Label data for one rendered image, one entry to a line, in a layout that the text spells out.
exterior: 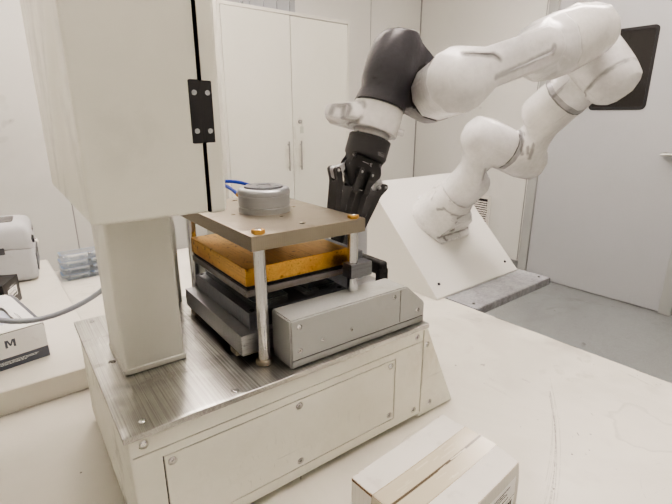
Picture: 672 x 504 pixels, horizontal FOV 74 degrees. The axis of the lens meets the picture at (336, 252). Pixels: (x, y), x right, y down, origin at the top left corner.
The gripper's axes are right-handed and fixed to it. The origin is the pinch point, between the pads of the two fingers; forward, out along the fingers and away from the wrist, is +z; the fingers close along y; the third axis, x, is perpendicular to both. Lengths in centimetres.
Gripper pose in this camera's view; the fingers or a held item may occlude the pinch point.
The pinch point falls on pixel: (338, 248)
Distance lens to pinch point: 80.0
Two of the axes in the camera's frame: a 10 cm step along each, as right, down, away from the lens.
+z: -2.7, 9.6, 0.8
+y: 7.6, 1.7, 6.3
